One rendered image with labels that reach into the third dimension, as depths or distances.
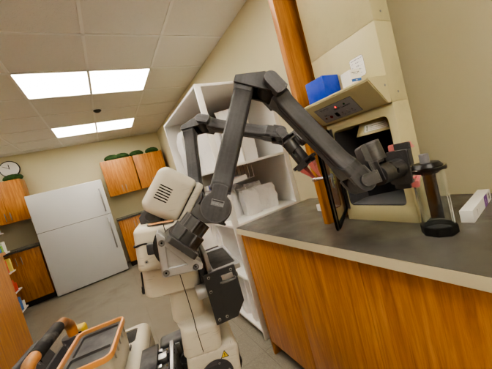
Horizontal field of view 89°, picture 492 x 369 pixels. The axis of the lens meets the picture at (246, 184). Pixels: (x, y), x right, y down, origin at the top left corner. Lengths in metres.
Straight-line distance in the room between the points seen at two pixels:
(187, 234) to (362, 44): 0.95
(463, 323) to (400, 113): 0.69
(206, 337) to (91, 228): 4.68
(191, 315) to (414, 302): 0.69
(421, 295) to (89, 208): 5.11
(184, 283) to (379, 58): 1.04
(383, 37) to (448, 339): 1.00
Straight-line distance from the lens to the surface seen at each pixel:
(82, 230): 5.45
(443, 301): 0.94
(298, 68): 1.36
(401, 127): 1.13
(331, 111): 1.18
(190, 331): 0.89
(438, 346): 1.05
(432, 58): 1.53
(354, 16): 1.23
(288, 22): 1.44
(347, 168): 0.74
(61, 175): 6.17
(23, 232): 6.26
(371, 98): 1.09
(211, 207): 0.63
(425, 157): 1.00
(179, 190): 0.78
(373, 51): 1.16
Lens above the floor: 1.33
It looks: 4 degrees down
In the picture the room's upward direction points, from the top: 15 degrees counter-clockwise
